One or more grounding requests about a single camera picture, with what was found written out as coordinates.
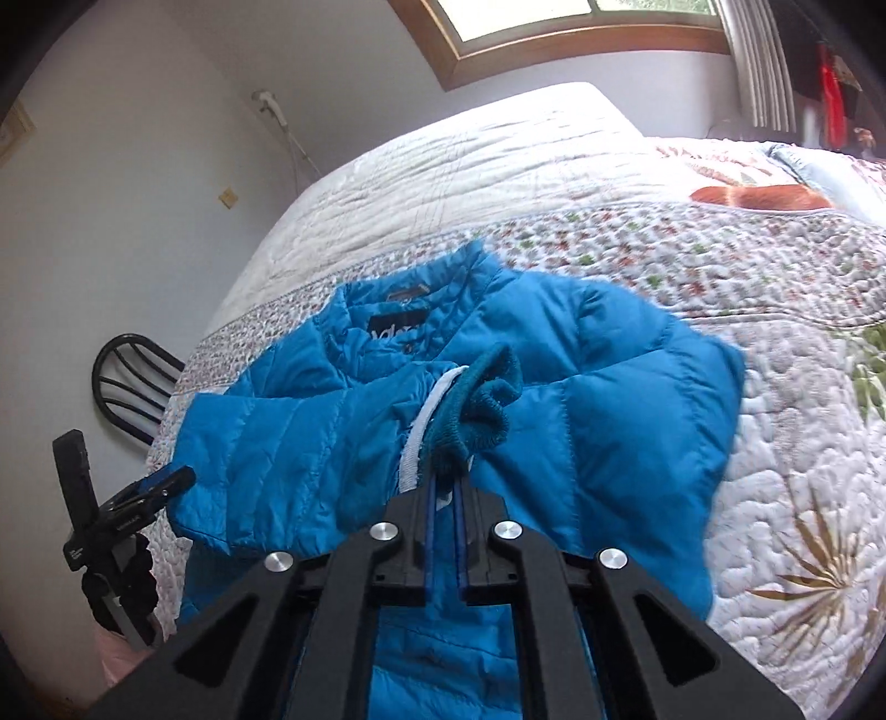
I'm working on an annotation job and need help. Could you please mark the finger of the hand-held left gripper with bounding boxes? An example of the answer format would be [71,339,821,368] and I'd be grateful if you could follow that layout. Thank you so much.
[53,429,99,548]
[102,466,198,528]

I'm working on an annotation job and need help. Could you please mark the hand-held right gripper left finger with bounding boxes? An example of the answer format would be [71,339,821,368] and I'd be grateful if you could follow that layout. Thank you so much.
[86,477,451,720]

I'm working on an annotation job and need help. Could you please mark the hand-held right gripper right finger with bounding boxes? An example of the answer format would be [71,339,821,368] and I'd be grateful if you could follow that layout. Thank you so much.
[453,480,807,720]

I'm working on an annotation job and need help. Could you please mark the blue puffer jacket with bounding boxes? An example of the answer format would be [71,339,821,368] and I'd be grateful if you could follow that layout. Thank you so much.
[166,239,745,720]

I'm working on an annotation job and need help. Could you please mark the black metal chair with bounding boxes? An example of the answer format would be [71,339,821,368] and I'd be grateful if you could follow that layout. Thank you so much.
[92,333,187,444]

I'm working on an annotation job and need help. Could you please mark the bed with floral quilt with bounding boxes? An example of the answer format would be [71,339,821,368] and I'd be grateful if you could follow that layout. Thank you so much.
[145,81,886,720]

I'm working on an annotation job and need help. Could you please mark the orange cushion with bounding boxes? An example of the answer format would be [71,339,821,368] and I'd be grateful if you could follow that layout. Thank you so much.
[690,181,833,213]

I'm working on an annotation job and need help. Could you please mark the wooden framed window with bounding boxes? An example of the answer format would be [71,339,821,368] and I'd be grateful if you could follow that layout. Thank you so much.
[388,0,735,91]

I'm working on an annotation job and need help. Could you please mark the light blue pillow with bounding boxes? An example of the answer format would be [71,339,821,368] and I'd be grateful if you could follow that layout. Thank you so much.
[768,142,886,224]

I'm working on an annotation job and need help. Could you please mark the white vertical blinds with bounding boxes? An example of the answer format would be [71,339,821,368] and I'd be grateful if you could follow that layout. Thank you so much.
[716,0,797,132]

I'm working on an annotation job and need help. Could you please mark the red hanging garment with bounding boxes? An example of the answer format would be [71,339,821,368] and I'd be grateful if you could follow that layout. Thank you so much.
[813,42,851,150]

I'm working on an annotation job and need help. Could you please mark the black hanging garment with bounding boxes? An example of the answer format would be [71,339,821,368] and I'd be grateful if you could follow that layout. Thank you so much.
[787,28,825,140]

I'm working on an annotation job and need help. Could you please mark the white handset cord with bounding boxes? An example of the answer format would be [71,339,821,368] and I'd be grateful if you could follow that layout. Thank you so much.
[280,119,325,179]

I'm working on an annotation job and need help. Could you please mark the white wall handset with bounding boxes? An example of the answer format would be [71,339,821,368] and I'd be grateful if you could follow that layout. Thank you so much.
[253,89,288,127]

